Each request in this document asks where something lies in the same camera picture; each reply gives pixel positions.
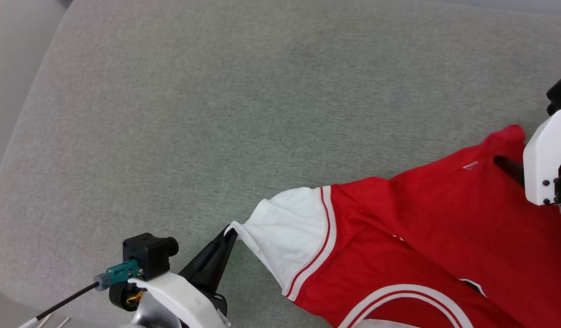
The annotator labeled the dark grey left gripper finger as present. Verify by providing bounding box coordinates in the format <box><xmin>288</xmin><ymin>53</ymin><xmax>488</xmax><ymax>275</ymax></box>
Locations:
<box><xmin>178</xmin><ymin>226</ymin><xmax>230</xmax><ymax>288</ymax></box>
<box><xmin>203</xmin><ymin>229</ymin><xmax>238</xmax><ymax>297</ymax></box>

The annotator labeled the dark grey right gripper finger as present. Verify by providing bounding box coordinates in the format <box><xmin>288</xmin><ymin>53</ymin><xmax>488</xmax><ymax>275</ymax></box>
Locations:
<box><xmin>494</xmin><ymin>155</ymin><xmax>525</xmax><ymax>187</ymax></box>

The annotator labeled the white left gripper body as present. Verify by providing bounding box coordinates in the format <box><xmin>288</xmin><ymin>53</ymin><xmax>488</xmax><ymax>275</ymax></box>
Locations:
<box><xmin>129</xmin><ymin>272</ymin><xmax>232</xmax><ymax>328</ymax></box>

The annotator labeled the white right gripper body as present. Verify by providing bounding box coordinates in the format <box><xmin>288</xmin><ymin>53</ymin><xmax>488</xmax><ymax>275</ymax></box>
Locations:
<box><xmin>523</xmin><ymin>107</ymin><xmax>561</xmax><ymax>206</ymax></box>

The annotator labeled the red basketball jersey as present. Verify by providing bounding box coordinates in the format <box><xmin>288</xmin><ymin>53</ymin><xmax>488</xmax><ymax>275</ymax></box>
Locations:
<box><xmin>229</xmin><ymin>124</ymin><xmax>561</xmax><ymax>328</ymax></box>

